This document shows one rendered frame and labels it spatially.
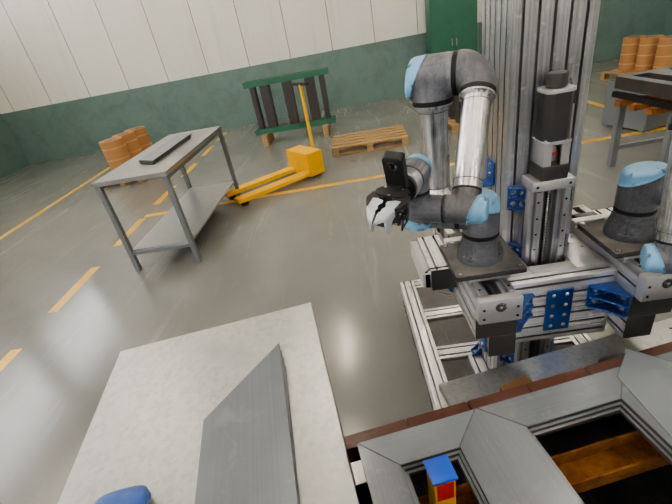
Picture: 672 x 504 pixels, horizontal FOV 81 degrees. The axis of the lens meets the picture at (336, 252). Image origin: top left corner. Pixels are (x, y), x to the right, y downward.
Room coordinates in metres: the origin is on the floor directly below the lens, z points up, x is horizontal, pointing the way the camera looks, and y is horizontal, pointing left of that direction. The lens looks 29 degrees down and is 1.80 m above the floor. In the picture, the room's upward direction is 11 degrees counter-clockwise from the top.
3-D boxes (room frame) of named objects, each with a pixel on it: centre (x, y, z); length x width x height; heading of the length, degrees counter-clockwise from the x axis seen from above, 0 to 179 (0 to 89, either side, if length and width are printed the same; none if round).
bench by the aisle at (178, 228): (4.44, 1.57, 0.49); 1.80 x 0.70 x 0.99; 173
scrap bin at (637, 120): (5.00, -4.18, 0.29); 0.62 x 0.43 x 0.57; 12
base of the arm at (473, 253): (1.13, -0.48, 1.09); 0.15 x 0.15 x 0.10
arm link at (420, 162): (0.97, -0.24, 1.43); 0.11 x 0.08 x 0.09; 150
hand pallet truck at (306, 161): (5.39, 0.62, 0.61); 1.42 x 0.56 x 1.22; 122
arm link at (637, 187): (1.09, -0.98, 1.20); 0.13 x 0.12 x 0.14; 63
